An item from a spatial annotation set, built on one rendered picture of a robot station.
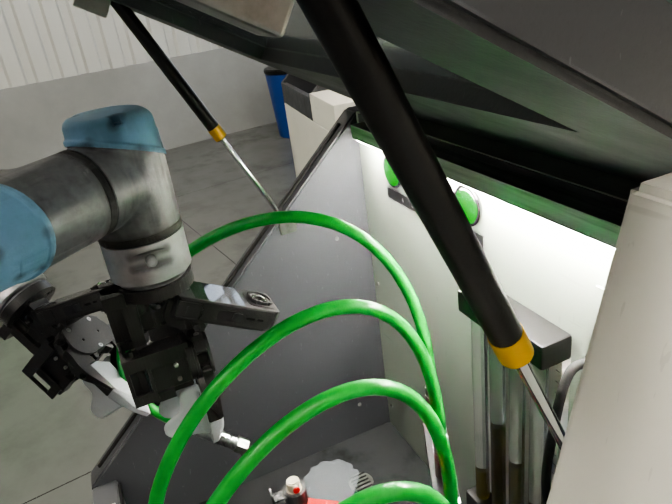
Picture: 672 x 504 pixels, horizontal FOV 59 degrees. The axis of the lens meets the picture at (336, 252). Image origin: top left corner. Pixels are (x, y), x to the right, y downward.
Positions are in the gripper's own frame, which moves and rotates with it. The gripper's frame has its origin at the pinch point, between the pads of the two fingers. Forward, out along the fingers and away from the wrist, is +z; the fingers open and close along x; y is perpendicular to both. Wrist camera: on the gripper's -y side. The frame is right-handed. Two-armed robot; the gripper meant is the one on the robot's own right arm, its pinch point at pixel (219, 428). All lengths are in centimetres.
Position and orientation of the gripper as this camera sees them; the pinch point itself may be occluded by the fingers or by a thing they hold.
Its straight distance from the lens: 69.0
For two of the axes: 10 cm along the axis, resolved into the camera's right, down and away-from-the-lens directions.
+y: -9.0, 2.8, -3.2
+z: 1.3, 9.0, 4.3
